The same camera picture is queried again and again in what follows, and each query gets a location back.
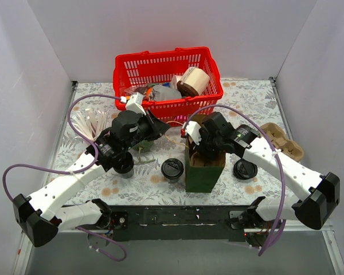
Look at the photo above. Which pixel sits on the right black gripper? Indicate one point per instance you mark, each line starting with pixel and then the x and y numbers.
pixel 205 142

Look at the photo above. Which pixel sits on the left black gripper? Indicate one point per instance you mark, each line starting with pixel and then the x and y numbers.
pixel 150 128

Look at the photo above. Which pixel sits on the green paper bag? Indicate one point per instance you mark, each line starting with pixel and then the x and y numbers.
pixel 201 179

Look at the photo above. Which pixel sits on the dark coffee cup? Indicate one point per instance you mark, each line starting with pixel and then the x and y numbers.
pixel 125 168
pixel 172 178

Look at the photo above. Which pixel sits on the single brown cup carrier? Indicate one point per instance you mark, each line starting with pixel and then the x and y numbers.
pixel 198 160

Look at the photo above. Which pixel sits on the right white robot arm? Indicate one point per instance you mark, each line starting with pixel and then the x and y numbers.
pixel 315 197

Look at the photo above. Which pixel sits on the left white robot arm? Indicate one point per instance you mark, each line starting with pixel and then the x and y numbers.
pixel 42 214

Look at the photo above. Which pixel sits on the green round melon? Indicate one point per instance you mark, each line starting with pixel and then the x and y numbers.
pixel 142 147

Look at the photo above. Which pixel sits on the grey plastic pouch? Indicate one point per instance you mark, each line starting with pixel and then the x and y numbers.
pixel 162 93

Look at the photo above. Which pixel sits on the stack of black lids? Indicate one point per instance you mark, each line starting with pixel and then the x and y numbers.
pixel 244 170

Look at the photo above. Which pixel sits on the pink small roll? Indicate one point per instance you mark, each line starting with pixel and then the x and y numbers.
pixel 174 81

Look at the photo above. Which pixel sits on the floral table mat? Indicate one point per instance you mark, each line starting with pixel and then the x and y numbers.
pixel 257 99

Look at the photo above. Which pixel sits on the beige and brown roll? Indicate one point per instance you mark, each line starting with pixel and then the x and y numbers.
pixel 193 82

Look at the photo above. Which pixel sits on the brown cardboard cup carrier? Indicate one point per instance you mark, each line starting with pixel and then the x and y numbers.
pixel 282 142

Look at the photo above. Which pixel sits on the red plastic shopping basket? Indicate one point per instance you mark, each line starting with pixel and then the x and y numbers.
pixel 139 72

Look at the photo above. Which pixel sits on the pink cup of straws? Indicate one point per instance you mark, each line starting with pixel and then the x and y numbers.
pixel 90 122

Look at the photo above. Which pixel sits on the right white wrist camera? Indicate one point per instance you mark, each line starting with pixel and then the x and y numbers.
pixel 191 131

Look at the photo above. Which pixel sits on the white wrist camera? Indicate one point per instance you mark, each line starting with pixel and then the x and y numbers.
pixel 191 131
pixel 134 103

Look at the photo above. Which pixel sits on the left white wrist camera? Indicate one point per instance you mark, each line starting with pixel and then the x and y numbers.
pixel 134 103

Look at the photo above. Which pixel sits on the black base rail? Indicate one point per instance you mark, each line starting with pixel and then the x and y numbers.
pixel 136 223

